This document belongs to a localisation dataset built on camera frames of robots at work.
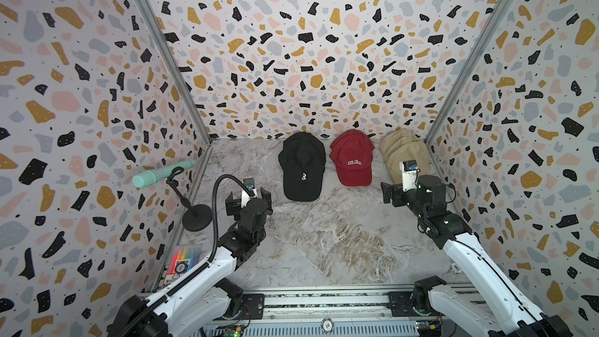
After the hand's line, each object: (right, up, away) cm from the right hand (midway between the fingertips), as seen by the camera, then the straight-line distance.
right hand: (401, 180), depth 79 cm
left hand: (-50, -4, +1) cm, 51 cm away
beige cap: (+9, +18, +37) cm, 42 cm away
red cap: (-12, +11, +27) cm, 32 cm away
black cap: (-35, +8, +22) cm, 42 cm away
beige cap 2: (+11, +14, +31) cm, 36 cm away
